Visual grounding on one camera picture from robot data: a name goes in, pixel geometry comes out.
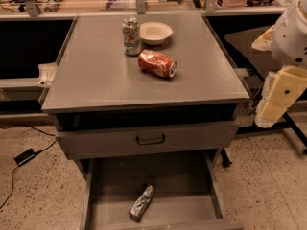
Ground silver redbull can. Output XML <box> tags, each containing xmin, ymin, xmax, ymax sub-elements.
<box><xmin>129</xmin><ymin>184</ymin><xmax>154</xmax><ymax>221</ymax></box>

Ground white bowl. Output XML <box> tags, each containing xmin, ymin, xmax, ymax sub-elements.
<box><xmin>140</xmin><ymin>22</ymin><xmax>173</xmax><ymax>46</ymax></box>

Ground black floor cable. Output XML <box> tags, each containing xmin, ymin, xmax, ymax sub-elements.
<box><xmin>0</xmin><ymin>124</ymin><xmax>58</xmax><ymax>210</ymax></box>

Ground upper grey drawer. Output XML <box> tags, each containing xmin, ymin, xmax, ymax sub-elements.
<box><xmin>57</xmin><ymin>121</ymin><xmax>238</xmax><ymax>159</ymax></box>

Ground upright green white can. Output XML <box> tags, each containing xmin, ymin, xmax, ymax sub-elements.
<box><xmin>122</xmin><ymin>17</ymin><xmax>141</xmax><ymax>56</ymax></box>

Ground black power adapter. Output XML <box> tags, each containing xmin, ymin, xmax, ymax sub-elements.
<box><xmin>14</xmin><ymin>149</ymin><xmax>35</xmax><ymax>167</ymax></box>

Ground grey drawer cabinet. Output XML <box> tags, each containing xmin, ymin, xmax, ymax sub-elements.
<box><xmin>40</xmin><ymin>11</ymin><xmax>251</xmax><ymax>230</ymax></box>

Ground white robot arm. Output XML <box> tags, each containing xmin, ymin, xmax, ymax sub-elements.
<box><xmin>252</xmin><ymin>0</ymin><xmax>307</xmax><ymax>128</ymax></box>

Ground black side table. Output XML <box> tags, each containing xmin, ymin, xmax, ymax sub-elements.
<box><xmin>224</xmin><ymin>26</ymin><xmax>307</xmax><ymax>153</ymax></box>

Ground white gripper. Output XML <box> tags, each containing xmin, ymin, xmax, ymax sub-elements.
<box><xmin>255</xmin><ymin>66</ymin><xmax>307</xmax><ymax>128</ymax></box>

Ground black drawer handle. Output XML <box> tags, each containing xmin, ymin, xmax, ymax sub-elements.
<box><xmin>135</xmin><ymin>134</ymin><xmax>166</xmax><ymax>146</ymax></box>

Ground white plastic bracket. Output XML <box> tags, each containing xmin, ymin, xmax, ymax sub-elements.
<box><xmin>35</xmin><ymin>62</ymin><xmax>58</xmax><ymax>87</ymax></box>

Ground crushed orange soda can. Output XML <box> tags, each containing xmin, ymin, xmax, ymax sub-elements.
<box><xmin>138</xmin><ymin>50</ymin><xmax>177</xmax><ymax>78</ymax></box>

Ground open middle grey drawer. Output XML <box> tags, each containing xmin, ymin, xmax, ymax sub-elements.
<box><xmin>80</xmin><ymin>151</ymin><xmax>244</xmax><ymax>230</ymax></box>

